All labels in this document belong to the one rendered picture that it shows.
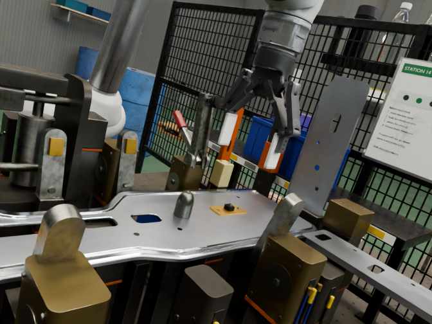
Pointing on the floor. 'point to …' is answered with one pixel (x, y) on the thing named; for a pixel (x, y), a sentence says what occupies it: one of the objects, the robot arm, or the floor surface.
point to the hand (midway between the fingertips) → (246, 150)
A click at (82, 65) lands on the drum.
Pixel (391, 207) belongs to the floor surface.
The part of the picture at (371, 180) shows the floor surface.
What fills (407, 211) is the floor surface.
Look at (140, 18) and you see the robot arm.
